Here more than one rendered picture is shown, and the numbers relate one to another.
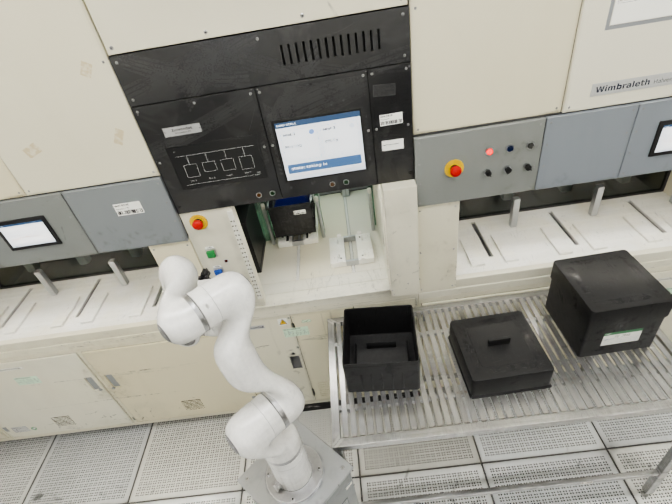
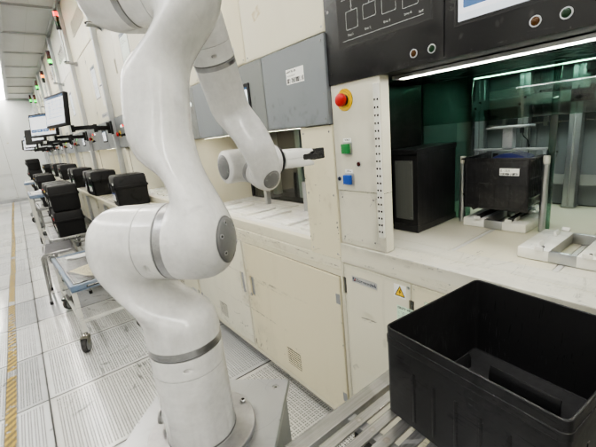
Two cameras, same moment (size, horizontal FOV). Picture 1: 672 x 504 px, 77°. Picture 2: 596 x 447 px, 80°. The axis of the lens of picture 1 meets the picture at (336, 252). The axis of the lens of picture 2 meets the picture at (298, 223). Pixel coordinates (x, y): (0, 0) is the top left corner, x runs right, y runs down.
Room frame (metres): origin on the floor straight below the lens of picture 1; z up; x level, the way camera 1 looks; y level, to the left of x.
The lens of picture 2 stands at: (0.47, -0.28, 1.27)
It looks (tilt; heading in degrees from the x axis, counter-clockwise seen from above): 14 degrees down; 49
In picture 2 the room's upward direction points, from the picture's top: 6 degrees counter-clockwise
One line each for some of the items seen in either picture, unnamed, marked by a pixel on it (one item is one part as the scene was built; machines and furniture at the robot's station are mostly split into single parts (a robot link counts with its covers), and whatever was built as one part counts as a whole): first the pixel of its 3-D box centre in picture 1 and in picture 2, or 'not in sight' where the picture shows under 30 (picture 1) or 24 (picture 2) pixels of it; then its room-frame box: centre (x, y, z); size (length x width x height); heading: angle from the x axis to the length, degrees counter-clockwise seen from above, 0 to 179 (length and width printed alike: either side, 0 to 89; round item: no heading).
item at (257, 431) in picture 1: (263, 433); (154, 276); (0.65, 0.29, 1.07); 0.19 x 0.12 x 0.24; 126
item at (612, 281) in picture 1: (602, 302); not in sight; (1.03, -0.97, 0.89); 0.29 x 0.29 x 0.25; 88
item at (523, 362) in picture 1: (497, 349); not in sight; (0.95, -0.53, 0.83); 0.29 x 0.29 x 0.13; 88
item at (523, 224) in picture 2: (298, 231); (505, 216); (1.87, 0.18, 0.89); 0.22 x 0.21 x 0.04; 176
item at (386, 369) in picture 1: (380, 347); (505, 373); (1.05, -0.10, 0.85); 0.28 x 0.28 x 0.17; 81
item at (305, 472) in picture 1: (288, 460); (194, 388); (0.67, 0.27, 0.85); 0.19 x 0.19 x 0.18
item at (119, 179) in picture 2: not in sight; (129, 188); (1.40, 2.97, 0.93); 0.30 x 0.28 x 0.26; 83
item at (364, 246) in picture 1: (350, 248); (575, 247); (1.64, -0.08, 0.89); 0.22 x 0.21 x 0.04; 176
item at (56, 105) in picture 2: not in sight; (79, 115); (1.27, 3.49, 1.59); 0.50 x 0.41 x 0.36; 176
